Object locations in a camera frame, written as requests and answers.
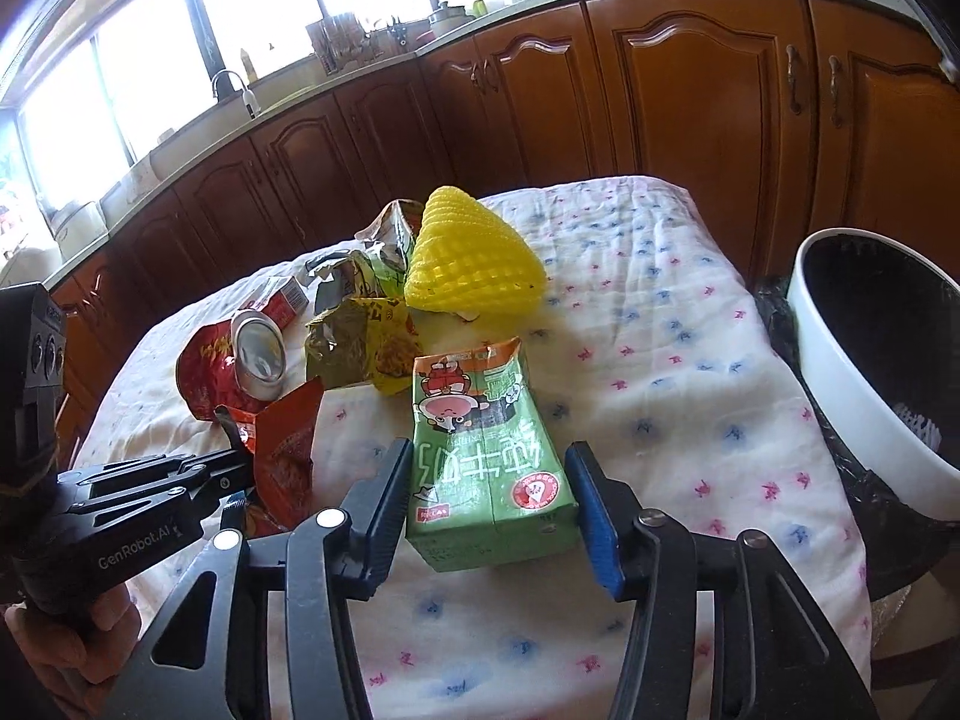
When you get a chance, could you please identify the white foam net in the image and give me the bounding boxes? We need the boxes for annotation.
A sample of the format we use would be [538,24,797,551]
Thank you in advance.
[892,401,943,452]

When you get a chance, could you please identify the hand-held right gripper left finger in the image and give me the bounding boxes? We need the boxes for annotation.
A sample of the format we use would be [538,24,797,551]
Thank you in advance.
[101,439,415,720]

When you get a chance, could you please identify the red snack bag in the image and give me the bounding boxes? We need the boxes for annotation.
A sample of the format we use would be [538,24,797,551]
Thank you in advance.
[175,319,256,421]

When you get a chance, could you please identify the orange-red torn wrapper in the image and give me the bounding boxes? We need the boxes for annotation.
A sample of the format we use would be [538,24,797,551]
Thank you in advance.
[214,379,325,537]

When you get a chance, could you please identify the white floral tablecloth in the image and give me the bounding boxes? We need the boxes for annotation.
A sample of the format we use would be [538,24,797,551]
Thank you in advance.
[71,174,875,720]

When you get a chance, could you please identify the green brown snack bag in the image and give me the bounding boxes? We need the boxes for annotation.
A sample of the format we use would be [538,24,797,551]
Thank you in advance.
[354,199,421,275]

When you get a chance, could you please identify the white lidded pot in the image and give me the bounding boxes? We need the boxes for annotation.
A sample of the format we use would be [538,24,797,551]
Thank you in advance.
[429,1,473,38]

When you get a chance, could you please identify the green milk carton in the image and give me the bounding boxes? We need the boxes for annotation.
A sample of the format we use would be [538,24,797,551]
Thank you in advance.
[405,336,580,575]

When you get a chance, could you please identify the yellow foam fruit net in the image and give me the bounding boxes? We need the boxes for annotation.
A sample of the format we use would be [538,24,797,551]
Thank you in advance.
[403,184,548,316]

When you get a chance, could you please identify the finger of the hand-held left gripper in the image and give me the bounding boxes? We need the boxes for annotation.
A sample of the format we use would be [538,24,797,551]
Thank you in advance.
[67,487,248,541]
[56,450,256,502]

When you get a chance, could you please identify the small red box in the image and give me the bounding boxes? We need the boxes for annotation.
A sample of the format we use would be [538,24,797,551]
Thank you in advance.
[259,276,310,327]

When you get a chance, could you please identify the torn silver-lined wrapper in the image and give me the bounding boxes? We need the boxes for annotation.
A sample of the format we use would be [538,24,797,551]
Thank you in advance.
[304,247,392,310]

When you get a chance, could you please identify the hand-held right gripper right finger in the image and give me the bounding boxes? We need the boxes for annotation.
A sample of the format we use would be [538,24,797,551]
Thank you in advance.
[564,441,882,720]

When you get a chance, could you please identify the kitchen window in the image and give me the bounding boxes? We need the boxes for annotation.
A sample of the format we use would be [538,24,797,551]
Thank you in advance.
[0,0,421,188]

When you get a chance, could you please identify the grey kitchen countertop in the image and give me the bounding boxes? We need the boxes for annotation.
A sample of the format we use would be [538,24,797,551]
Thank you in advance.
[45,0,923,286]

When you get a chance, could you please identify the white rice cooker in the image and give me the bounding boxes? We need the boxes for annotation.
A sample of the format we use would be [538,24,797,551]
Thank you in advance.
[49,199,106,257]

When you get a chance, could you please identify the chrome kitchen faucet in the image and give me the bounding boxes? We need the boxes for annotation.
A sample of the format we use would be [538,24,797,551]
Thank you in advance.
[211,69,260,118]

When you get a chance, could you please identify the person's left hand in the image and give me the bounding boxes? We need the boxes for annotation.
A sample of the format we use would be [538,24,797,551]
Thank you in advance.
[4,585,143,691]

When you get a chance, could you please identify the wooden lower kitchen cabinets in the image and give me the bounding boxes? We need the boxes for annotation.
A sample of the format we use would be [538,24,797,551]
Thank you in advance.
[45,0,960,466]

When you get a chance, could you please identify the yellow olive snack bag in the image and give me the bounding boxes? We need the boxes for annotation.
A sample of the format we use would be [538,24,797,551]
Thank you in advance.
[304,296,421,397]

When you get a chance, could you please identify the white trash bin black liner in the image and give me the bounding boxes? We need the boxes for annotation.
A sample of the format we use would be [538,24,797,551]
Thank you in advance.
[754,227,960,601]

